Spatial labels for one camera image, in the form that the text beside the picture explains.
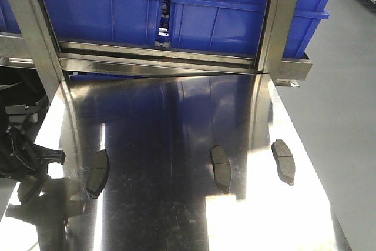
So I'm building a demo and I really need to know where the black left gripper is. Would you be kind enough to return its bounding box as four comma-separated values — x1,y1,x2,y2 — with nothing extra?
1,126,65,203

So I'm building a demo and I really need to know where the blue plastic bin left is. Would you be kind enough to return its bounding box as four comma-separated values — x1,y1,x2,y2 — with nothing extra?
44,0,165,46

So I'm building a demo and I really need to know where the blue plastic bin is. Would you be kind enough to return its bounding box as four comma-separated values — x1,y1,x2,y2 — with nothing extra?
170,0,267,55
44,0,165,46

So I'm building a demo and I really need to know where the blue plastic bin right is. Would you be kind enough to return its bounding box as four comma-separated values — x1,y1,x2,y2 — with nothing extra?
170,0,267,55

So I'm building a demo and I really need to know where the blue bin far right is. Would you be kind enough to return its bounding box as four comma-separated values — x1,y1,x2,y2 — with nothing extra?
284,0,330,59

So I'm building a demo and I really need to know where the stainless steel rack frame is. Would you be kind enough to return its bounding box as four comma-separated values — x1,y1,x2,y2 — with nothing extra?
1,0,312,89

